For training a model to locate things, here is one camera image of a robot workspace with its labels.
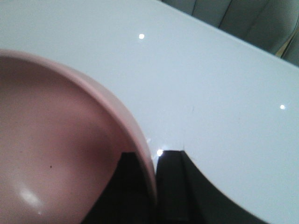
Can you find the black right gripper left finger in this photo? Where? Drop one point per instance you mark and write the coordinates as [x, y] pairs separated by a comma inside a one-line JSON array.
[[125, 200]]

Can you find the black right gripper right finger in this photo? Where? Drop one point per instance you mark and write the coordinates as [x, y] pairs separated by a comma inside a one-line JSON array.
[[186, 196]]

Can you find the pink plastic bowl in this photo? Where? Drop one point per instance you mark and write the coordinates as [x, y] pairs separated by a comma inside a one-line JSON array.
[[61, 137]]

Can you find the right grey upholstered chair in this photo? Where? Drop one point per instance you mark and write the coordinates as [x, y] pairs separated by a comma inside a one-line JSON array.
[[271, 25]]

